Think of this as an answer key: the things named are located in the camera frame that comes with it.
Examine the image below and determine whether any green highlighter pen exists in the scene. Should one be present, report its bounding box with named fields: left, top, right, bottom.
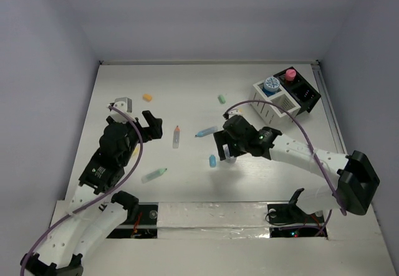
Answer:
left=141, top=168, right=167, bottom=184

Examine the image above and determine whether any orange eraser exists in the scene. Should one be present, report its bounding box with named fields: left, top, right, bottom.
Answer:
left=143, top=94, right=153, bottom=102

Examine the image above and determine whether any blue highlighter pen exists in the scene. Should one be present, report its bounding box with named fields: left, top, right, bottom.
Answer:
left=195, top=126, right=218, bottom=138

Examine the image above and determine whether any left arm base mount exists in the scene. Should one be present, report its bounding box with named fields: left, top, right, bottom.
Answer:
left=107, top=203, right=158, bottom=239

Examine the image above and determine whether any pink capped tube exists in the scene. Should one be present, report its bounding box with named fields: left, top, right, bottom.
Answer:
left=284, top=69, right=297, bottom=83

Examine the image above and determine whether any clear round jar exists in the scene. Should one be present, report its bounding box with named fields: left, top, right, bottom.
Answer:
left=224, top=145, right=236, bottom=164

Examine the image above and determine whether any black container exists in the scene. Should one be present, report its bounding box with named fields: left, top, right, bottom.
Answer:
left=274, top=67, right=321, bottom=114

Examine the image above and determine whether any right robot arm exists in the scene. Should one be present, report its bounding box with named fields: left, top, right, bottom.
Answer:
left=213, top=115, right=380, bottom=221

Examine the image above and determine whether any yellow highlighter pen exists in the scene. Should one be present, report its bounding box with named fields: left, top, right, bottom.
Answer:
left=132, top=147, right=140, bottom=156

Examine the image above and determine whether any green eraser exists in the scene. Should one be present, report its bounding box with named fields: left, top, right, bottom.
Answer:
left=218, top=95, right=226, bottom=104

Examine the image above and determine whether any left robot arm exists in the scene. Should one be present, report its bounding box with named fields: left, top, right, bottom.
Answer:
left=20, top=106, right=163, bottom=275

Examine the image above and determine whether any white slotted container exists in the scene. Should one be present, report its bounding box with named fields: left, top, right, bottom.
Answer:
left=249, top=80, right=300, bottom=128

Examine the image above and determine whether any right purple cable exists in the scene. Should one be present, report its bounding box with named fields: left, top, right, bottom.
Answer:
left=224, top=100, right=347, bottom=217

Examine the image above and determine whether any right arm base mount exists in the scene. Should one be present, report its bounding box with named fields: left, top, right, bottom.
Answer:
left=265, top=188, right=328, bottom=238

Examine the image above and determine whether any orange tip white pen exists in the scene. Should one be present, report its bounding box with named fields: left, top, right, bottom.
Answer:
left=173, top=125, right=180, bottom=149

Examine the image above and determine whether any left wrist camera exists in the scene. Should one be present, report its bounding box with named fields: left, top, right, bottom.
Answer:
left=110, top=97, right=133, bottom=113

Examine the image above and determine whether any blue eraser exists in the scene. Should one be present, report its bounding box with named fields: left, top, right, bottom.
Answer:
left=209, top=155, right=217, bottom=168

